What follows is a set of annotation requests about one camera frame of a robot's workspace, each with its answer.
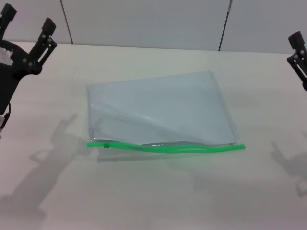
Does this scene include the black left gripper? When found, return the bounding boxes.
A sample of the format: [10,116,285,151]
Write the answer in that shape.
[0,4,58,116]

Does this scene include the transparent green-zip document bag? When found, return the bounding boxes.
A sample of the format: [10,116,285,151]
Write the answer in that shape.
[85,69,247,155]

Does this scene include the silver left gripper cable plug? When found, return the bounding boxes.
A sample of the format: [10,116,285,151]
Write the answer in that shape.
[0,103,12,139]

